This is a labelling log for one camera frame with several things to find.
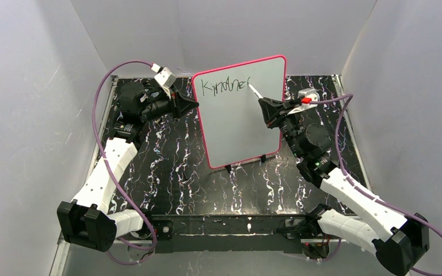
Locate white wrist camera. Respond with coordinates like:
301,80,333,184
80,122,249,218
288,88,319,114
154,67,177,99

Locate pink framed whiteboard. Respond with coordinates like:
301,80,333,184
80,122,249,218
191,55,287,168

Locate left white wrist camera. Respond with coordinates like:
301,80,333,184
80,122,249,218
154,67,177,99

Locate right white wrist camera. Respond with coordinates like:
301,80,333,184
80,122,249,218
288,88,319,114

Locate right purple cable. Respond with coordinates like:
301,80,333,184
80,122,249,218
308,93,442,276

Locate purple cable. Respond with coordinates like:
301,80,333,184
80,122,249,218
308,93,442,276
92,58,165,266

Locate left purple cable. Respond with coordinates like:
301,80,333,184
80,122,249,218
92,58,165,266

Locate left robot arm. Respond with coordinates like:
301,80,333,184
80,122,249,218
57,80,199,252

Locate aluminium front rail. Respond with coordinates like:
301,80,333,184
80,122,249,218
149,215,323,240

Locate white whiteboard marker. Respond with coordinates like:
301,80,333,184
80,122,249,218
248,84,263,99

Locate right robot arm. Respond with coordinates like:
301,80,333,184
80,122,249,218
258,97,429,275

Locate metal whiteboard stand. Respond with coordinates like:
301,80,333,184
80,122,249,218
209,153,276,175

